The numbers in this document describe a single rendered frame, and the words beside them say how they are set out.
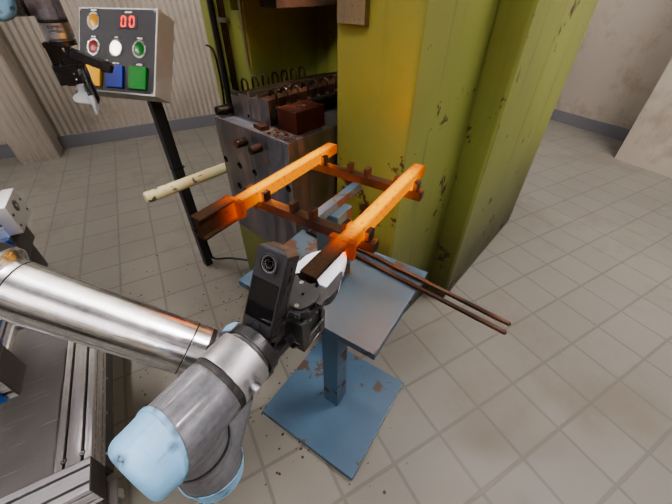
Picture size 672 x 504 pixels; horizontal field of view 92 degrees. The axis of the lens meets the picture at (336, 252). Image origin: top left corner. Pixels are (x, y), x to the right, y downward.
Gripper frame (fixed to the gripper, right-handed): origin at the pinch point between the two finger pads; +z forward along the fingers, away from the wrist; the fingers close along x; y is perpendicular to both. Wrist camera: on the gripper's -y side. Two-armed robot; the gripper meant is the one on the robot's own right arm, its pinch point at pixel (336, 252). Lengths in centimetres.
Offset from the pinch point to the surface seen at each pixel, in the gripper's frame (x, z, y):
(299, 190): -38, 38, 18
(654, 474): 93, 54, 93
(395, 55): -16, 52, -19
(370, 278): -3.3, 22.7, 26.4
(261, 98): -55, 45, -5
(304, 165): -22.6, 22.2, -0.3
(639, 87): 89, 415, 42
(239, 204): -21.8, 1.0, -1.0
